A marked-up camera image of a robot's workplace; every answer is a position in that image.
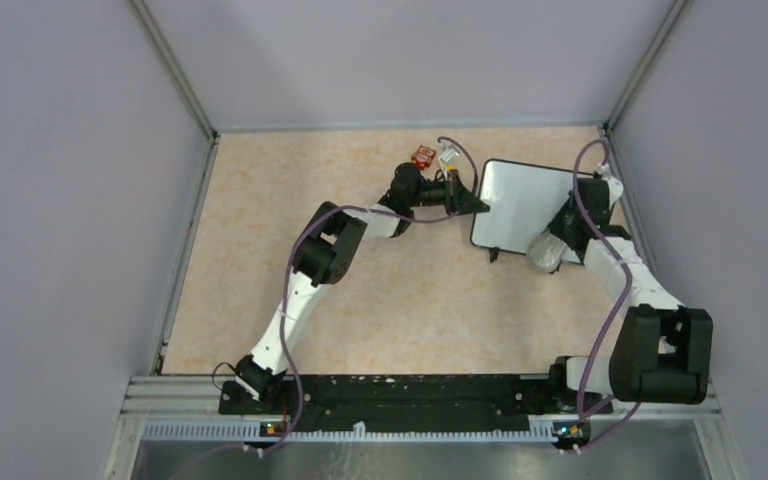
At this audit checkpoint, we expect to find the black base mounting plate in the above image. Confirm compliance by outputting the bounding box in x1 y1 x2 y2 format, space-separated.
218 374 558 435

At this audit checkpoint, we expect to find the small whiteboard with black frame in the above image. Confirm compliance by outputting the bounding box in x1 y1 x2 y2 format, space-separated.
470 159 598 264

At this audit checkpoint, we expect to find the white cable duct strip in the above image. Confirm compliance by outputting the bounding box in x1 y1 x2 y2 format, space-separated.
141 420 557 444

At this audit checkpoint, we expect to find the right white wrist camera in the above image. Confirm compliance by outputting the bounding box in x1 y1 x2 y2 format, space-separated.
594 161 624 208

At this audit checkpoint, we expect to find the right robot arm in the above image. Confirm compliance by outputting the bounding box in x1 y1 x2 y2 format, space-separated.
548 177 713 405

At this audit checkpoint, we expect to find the red owl toy block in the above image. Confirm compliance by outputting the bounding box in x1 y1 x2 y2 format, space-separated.
411 145 437 170

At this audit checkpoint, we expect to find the aluminium frame rail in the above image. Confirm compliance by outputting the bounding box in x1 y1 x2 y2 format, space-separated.
104 374 743 479

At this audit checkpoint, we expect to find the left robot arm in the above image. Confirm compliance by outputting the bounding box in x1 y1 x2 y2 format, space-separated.
233 162 490 414

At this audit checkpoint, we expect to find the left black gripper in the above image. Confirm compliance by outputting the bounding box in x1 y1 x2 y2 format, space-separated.
406 169 486 216

